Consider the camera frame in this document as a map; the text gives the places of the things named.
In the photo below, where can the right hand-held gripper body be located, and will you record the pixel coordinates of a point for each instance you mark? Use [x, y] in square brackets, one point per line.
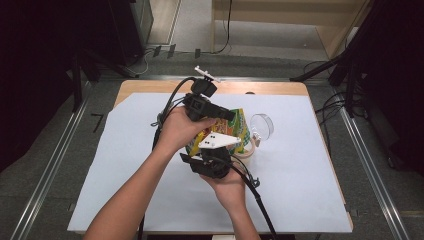
[213, 165]

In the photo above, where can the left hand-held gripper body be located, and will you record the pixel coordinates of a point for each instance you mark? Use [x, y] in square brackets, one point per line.
[196, 105]

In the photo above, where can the green yellow spout pouch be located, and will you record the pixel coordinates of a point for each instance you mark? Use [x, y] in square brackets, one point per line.
[233, 128]

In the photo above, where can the person's left hand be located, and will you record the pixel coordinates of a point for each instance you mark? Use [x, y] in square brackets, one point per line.
[176, 133]

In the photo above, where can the person's right hand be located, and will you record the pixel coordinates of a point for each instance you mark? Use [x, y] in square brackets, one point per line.
[230, 190]

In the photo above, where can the dark table grommet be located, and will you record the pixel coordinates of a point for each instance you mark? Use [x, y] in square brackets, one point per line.
[250, 93]

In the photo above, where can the wooden table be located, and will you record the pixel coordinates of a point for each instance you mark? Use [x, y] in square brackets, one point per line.
[266, 88]

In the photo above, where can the black floor tape strip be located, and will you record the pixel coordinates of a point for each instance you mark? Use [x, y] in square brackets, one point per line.
[171, 50]
[197, 53]
[156, 51]

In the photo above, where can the white paper sheet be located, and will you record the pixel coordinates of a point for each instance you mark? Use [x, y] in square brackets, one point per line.
[116, 166]

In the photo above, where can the white object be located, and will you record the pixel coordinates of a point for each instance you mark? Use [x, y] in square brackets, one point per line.
[221, 237]

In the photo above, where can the black metal stand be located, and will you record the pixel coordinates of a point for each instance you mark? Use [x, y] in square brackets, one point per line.
[77, 83]
[313, 71]

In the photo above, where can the dark cabinet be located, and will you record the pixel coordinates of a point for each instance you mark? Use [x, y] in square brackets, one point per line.
[126, 30]

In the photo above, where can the light wooden shelf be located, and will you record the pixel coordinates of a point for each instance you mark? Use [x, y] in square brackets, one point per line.
[283, 15]

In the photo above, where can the black curtain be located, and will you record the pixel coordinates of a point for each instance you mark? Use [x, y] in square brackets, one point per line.
[400, 66]
[33, 66]

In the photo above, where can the metal floor rail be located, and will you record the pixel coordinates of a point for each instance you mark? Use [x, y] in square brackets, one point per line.
[39, 200]
[384, 200]
[150, 77]

